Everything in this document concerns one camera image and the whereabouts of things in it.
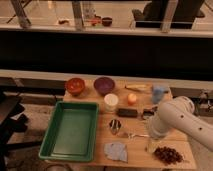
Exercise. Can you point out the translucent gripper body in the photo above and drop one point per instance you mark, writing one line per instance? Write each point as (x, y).
(152, 144)

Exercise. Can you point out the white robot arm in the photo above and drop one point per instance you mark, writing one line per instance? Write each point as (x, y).
(178, 113)

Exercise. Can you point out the silver metal cup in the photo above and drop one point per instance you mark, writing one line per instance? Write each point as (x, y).
(114, 126)

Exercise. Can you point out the blue translucent plastic cup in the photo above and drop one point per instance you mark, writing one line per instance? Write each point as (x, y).
(158, 92)

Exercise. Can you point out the white plastic cup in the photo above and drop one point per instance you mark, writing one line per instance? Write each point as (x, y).
(111, 102)

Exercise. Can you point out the bunch of dark grapes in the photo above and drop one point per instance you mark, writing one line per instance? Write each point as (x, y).
(168, 155)

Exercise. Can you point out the small black square container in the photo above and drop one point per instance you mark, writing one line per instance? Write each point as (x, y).
(148, 113)

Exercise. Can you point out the blue cloth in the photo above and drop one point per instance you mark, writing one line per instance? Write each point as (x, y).
(116, 151)

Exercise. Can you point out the black rectangular block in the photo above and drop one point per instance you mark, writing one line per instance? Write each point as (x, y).
(127, 112)

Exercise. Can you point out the orange fruit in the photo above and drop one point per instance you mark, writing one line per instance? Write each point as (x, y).
(132, 99)

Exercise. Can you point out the purple bowl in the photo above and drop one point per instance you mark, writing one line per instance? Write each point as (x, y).
(104, 85)

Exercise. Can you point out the green plastic tray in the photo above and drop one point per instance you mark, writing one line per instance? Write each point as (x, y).
(71, 132)

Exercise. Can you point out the red bowl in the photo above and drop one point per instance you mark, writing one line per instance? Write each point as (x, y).
(75, 86)

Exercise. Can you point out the dark bowl in background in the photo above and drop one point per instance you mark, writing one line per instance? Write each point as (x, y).
(107, 21)

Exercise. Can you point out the black chair left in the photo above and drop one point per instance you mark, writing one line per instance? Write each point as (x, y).
(12, 120)

